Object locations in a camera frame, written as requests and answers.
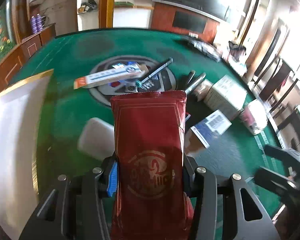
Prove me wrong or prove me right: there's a white wall shelf unit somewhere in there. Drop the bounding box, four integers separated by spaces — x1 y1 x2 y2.
77 0 154 32

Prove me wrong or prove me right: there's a blue and white box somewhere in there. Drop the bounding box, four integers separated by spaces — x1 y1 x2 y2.
186 110 232 155

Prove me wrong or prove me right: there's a table centre control panel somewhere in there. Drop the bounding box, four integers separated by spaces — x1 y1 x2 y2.
89 56 177 107

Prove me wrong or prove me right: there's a dark wooden chair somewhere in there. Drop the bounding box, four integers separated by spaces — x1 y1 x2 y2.
277 102 300 150
255 57 298 100

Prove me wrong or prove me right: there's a slim black pen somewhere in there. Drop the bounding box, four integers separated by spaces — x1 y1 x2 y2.
136 58 173 88

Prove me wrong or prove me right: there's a wooden cabinet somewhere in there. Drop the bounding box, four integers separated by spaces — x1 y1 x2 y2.
0 24 57 100

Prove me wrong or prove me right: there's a red snack packet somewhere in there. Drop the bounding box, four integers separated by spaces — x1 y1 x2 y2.
110 91 194 240

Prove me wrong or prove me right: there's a dark tangled item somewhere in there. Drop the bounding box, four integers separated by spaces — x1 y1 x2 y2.
80 0 98 13

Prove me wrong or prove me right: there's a small white rounded box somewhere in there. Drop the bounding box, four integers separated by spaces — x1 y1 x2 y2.
77 117 115 160

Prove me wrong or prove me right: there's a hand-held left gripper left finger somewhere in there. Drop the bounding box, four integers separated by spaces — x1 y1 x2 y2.
19 152 119 240

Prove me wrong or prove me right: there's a beige cardboard box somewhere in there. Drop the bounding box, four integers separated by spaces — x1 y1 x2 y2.
204 75 248 120

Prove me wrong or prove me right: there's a silver tray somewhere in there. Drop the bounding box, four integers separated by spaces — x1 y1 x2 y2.
0 69 54 230

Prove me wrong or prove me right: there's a black marker with gold ends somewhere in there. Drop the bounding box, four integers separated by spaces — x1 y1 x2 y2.
182 70 197 90

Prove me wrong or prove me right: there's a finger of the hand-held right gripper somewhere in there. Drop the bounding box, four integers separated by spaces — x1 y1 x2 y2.
264 144 300 167
255 166 300 200

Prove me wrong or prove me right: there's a pile of clothes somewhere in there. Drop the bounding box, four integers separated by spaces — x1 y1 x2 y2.
227 40 248 63

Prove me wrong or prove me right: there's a white toothpaste box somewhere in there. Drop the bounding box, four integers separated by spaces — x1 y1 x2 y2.
74 64 147 89

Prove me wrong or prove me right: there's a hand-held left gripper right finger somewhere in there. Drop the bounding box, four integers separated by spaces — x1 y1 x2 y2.
184 155 282 240

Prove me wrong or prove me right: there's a black marker with white ends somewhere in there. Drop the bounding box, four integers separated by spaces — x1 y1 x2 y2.
185 72 207 94

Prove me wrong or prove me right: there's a dark rectangular wall panel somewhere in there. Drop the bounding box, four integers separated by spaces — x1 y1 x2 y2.
172 11 207 33

